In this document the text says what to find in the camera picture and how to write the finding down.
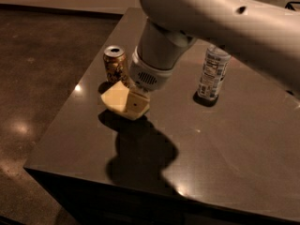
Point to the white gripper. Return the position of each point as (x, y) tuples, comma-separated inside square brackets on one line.
[(148, 76)]

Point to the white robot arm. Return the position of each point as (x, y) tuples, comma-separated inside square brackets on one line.
[(262, 36)]

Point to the orange LaCroix can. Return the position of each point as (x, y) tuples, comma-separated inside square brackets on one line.
[(116, 64)]

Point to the clear plastic water bottle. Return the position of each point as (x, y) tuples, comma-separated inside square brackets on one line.
[(213, 73)]

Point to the yellow wavy sponge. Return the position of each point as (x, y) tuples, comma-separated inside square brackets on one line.
[(115, 98)]

